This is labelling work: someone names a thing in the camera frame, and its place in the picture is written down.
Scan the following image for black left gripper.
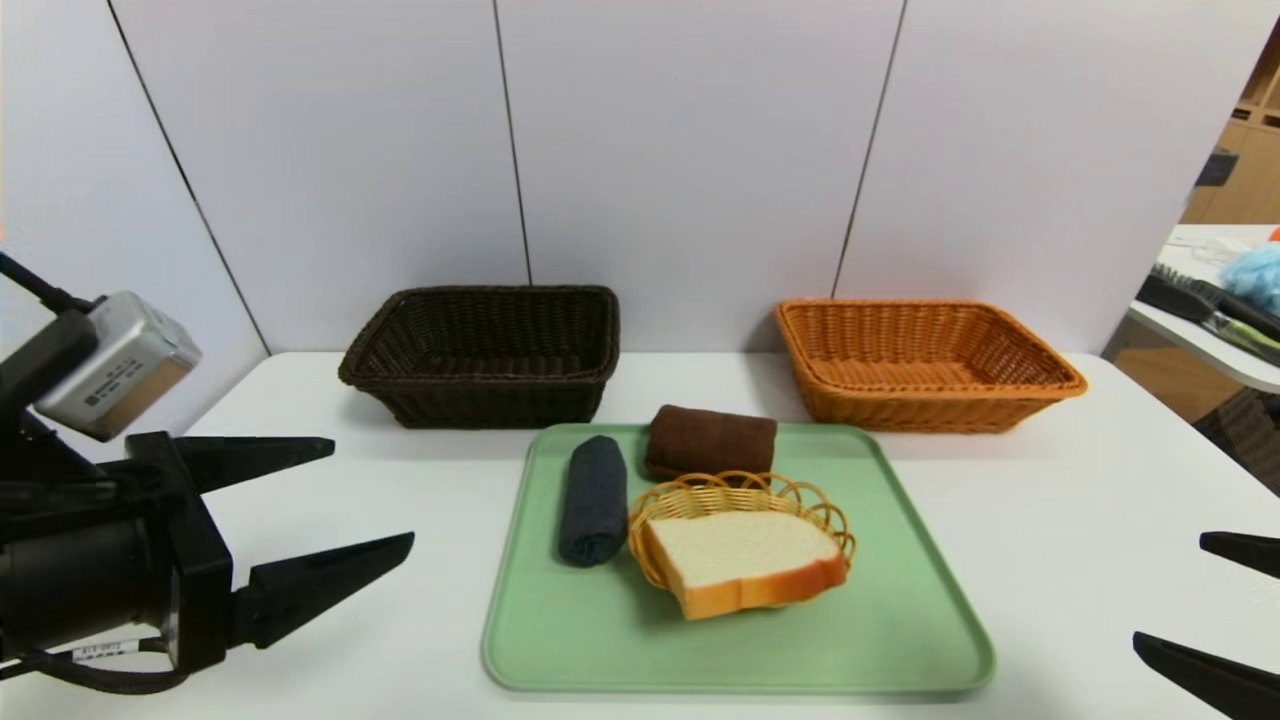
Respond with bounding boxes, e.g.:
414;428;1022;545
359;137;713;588
0;430;416;674

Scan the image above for dark grey towel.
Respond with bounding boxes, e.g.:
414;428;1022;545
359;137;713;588
557;435;629;568

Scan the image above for brown towel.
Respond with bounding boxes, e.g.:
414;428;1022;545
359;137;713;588
644;404;778;484

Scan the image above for white bread slice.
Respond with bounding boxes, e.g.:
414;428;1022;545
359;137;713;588
640;510;851;622

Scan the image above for dark brown wicker basket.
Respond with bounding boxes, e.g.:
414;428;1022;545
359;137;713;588
338;285;621;430

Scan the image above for small yellow wicker basket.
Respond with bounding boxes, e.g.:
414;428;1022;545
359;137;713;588
627;471;857;601

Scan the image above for large orange wicker basket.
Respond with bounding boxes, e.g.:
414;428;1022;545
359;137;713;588
776;298;1089;434

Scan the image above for light green plastic tray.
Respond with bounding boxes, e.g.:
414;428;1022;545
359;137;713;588
481;422;997;696

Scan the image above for brown wood panel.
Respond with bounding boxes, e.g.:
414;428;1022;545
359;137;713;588
1112;345;1246;423

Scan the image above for black bristle brush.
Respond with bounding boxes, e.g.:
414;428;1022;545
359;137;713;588
1137;264;1280;343

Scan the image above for white side table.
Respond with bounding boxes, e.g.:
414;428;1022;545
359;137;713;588
1128;224;1280;394

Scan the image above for dark wicker chair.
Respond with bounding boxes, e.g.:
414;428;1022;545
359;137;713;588
1195;385;1280;496

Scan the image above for light blue fluffy item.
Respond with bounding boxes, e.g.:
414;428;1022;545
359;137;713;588
1220;243;1280;316

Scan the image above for wooden cabinet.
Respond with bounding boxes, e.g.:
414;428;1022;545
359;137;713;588
1180;20;1280;226

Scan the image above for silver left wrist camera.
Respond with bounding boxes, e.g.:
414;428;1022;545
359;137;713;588
0;290;203;443

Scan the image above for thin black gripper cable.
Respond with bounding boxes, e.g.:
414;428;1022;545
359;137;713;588
0;645;193;697

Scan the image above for black left camera cable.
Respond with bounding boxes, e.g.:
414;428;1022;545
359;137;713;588
0;250;101;316

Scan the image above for green handled brush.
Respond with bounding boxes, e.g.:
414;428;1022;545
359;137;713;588
1205;312;1280;367

